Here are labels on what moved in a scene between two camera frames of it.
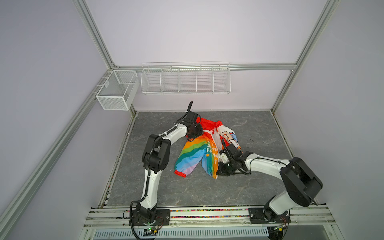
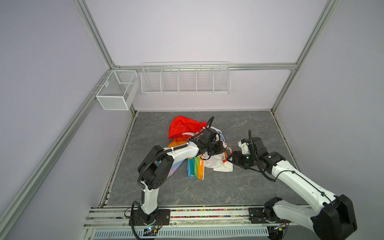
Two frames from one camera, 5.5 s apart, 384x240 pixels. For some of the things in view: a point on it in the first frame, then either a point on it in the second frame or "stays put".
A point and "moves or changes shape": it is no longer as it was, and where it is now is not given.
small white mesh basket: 118,90 stays put
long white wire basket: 186,78 stays put
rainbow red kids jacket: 205,148 moves or changes shape
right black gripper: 220,171 -> 236,159
